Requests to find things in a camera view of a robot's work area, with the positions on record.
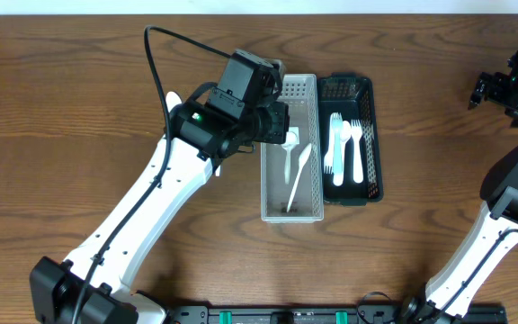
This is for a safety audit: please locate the white plastic spoon horizontal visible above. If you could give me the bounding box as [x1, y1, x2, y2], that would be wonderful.
[286, 143, 312, 212]

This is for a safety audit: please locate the white plastic fork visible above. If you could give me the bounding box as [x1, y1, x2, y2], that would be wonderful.
[351, 120, 363, 184]
[331, 112, 343, 176]
[323, 129, 335, 175]

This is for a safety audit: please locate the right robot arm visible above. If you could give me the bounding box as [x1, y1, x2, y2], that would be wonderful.
[394, 49, 518, 323]

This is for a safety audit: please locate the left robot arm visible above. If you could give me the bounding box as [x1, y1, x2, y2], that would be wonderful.
[30, 49, 290, 323]

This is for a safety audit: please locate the clear plastic basket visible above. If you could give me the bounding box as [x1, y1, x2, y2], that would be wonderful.
[261, 74, 324, 223]

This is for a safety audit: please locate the black plastic basket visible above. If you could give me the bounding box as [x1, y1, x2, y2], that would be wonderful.
[317, 72, 384, 206]

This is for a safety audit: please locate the left black cable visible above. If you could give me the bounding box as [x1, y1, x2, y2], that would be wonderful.
[69, 24, 233, 324]

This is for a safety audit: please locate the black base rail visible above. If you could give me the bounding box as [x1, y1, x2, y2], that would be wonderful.
[165, 303, 508, 324]

